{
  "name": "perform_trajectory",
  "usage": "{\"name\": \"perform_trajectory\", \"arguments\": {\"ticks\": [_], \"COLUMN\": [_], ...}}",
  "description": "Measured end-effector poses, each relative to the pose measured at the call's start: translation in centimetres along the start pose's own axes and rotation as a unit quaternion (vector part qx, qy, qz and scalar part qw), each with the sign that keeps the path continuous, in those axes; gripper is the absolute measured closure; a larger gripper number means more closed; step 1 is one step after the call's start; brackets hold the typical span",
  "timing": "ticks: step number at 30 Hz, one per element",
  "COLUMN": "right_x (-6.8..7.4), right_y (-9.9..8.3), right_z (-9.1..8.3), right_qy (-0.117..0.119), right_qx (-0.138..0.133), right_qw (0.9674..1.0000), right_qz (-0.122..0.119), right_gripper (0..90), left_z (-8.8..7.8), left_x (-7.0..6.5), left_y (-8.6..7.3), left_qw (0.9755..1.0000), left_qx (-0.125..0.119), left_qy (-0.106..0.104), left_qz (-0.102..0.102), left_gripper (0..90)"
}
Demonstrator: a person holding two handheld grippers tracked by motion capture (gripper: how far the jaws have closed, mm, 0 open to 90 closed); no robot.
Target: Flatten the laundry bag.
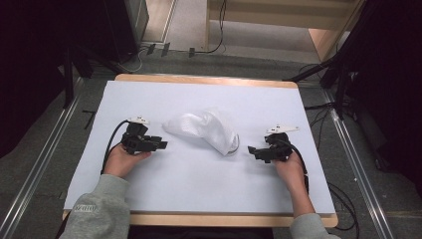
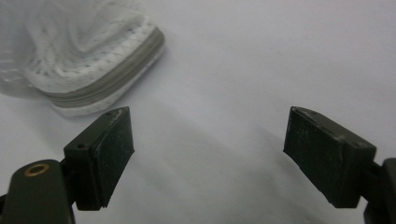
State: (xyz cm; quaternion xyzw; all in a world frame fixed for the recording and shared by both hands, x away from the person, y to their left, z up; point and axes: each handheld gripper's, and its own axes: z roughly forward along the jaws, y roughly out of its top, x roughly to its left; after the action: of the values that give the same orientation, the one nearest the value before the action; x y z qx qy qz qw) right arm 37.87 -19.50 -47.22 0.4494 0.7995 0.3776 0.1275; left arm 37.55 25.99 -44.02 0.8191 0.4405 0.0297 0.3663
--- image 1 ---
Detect person's left hand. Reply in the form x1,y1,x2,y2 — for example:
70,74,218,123
104,143,152,180

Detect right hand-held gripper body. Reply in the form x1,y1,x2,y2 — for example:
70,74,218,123
264,123,300,163

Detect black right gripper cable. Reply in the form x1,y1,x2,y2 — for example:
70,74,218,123
275,138,311,195

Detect black hanging cable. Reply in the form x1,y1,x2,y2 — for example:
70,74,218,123
194,0,229,55

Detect black tripod stand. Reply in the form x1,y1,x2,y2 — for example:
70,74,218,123
282,49,352,121

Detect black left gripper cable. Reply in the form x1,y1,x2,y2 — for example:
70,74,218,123
100,119,131,175

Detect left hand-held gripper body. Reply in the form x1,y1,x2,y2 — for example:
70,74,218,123
120,116,157,155

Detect person's right hand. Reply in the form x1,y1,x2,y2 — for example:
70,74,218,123
273,150,308,194

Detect black floor cables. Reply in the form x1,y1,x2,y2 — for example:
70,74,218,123
326,181,361,232

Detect white table mat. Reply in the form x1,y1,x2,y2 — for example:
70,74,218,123
63,80,336,215

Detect metal floor rail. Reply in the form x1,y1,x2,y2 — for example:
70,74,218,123
0,77,85,239
321,89,396,239

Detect white mesh laundry bag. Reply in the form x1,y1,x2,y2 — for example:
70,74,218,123
161,107,241,157

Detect light wooden frame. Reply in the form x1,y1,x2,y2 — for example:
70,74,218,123
204,0,366,63

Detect white floor cable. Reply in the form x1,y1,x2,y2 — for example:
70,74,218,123
121,46,148,74

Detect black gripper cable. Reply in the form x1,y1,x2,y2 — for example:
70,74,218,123
275,138,311,195
100,119,131,175

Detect black metal stand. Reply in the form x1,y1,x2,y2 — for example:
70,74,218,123
62,44,77,110

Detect dark curtain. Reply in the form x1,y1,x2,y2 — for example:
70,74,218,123
334,0,422,197
0,0,110,158

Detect dark cabinet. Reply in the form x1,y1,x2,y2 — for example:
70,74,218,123
101,0,150,65

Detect wooden table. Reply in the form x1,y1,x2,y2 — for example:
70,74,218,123
62,73,339,229

